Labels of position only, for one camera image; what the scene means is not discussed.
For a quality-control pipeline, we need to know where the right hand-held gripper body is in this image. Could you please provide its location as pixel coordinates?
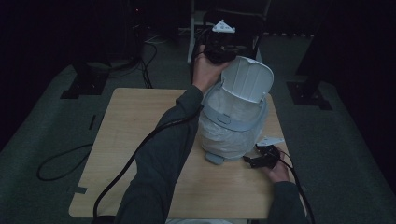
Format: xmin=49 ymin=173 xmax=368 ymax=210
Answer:
xmin=251 ymin=136 xmax=286 ymax=171

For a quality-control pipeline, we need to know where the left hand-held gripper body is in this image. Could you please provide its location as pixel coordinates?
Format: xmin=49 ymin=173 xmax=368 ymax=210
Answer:
xmin=203 ymin=19 xmax=250 ymax=65

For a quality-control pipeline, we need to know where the grey white pedal bin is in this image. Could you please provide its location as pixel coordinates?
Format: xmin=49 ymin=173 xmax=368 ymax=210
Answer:
xmin=197 ymin=55 xmax=276 ymax=166

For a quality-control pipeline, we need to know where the person's right hand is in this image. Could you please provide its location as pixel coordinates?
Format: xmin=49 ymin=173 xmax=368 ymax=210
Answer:
xmin=261 ymin=147 xmax=293 ymax=185

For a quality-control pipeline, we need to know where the person's left hand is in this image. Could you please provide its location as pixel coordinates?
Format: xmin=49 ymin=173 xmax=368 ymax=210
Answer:
xmin=191 ymin=44 xmax=233 ymax=95

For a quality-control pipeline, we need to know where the clear plastic bin liner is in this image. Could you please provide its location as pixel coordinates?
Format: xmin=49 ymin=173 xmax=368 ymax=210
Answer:
xmin=198 ymin=88 xmax=266 ymax=161

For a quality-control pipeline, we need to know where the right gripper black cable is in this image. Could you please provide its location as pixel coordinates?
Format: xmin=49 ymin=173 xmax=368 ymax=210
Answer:
xmin=274 ymin=150 xmax=316 ymax=224

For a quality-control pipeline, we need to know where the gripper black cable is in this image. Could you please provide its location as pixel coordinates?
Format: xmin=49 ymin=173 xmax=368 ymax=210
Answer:
xmin=92 ymin=27 xmax=213 ymax=222
xmin=274 ymin=150 xmax=316 ymax=224

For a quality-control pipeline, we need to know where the black stand base plate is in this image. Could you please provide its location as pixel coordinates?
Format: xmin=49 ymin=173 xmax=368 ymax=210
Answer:
xmin=285 ymin=74 xmax=333 ymax=111
xmin=60 ymin=61 xmax=110 ymax=101

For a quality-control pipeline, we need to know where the bundle of black cables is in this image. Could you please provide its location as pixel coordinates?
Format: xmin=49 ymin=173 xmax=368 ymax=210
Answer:
xmin=136 ymin=34 xmax=160 ymax=90

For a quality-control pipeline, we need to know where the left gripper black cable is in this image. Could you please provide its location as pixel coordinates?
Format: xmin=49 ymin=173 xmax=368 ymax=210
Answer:
xmin=92 ymin=27 xmax=213 ymax=222

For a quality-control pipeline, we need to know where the black cable loop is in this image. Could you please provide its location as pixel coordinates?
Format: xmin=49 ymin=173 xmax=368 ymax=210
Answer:
xmin=36 ymin=142 xmax=95 ymax=182

